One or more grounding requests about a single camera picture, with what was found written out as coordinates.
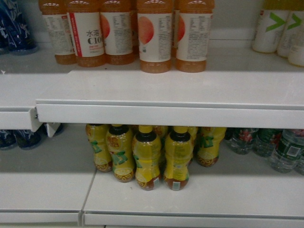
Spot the lemon tea bottle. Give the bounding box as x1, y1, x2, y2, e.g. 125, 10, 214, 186
197, 127, 227, 167
164, 126, 193, 191
106, 124, 136, 183
85, 123, 113, 172
132, 125, 161, 190

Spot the white upper shelf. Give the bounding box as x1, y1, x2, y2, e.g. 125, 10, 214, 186
0, 40, 304, 130

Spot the white metal shelf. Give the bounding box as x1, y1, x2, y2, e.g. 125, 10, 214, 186
0, 166, 304, 228

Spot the water bottle under shelf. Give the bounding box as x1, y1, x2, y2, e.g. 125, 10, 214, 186
269, 129, 304, 173

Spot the lemon tea bottle front centre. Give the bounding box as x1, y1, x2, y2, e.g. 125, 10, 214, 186
132, 125, 161, 190

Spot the lemon tea bottle front right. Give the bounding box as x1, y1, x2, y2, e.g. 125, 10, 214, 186
164, 126, 193, 191

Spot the lemon tea bottle leftmost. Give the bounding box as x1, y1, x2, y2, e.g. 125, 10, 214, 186
85, 123, 113, 172

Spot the lemon tea bottle right rear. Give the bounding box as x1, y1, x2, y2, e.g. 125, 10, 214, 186
197, 127, 227, 167

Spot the orange juice bottle front centre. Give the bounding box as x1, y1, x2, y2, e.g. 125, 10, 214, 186
137, 0, 173, 73

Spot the orange juice bottle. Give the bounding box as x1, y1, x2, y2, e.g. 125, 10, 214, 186
137, 0, 173, 73
100, 0, 134, 65
176, 0, 215, 73
38, 0, 76, 65

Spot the orange juice bottle front right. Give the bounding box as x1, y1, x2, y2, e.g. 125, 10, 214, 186
176, 0, 215, 73

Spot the orange juice bottle middle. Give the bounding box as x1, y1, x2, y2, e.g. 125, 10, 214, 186
100, 0, 134, 65

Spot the orange juice bottle C100 label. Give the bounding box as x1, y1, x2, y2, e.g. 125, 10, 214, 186
65, 0, 106, 67

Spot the orange juice bottle far left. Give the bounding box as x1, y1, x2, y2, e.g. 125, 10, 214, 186
38, 0, 76, 65

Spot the blue bottle upper left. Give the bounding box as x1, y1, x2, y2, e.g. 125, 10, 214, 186
0, 0, 38, 56

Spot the white green drink bottle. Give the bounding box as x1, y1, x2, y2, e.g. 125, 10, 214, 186
252, 0, 289, 53

